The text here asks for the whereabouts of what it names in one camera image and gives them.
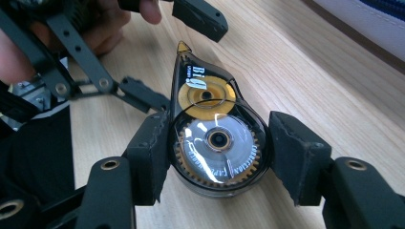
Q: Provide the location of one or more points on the dark cloth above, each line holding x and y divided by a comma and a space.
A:
38, 152

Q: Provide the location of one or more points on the black correction tape dispenser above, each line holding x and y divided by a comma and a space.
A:
219, 140

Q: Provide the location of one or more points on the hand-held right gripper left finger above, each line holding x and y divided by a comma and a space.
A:
148, 159

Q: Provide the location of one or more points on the white fabric with blue zipper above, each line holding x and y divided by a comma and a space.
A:
366, 22

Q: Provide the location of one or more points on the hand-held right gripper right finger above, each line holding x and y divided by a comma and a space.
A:
297, 159

